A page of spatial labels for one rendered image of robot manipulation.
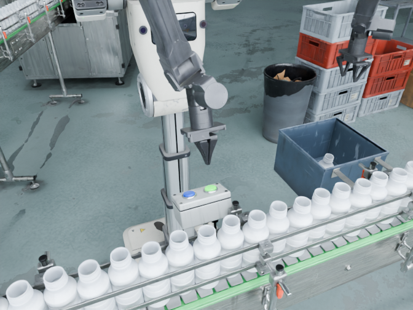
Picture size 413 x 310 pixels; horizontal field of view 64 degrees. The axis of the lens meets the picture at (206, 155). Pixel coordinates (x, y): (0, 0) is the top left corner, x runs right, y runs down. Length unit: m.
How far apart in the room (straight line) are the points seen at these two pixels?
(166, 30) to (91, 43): 3.61
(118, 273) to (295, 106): 2.46
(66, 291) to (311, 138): 1.25
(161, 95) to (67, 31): 3.26
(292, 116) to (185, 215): 2.27
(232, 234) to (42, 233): 1.91
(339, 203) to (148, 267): 0.47
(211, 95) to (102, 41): 3.59
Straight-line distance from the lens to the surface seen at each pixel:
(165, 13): 0.69
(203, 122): 0.79
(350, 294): 2.14
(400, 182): 0.98
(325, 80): 3.13
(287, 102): 2.91
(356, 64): 1.28
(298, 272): 0.90
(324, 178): 1.31
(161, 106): 1.15
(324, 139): 1.68
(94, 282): 0.69
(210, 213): 0.85
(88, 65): 4.39
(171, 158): 1.31
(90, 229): 2.41
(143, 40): 1.07
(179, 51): 0.74
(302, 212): 0.79
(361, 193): 0.89
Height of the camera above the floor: 1.68
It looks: 35 degrees down
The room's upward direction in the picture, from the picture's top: straight up
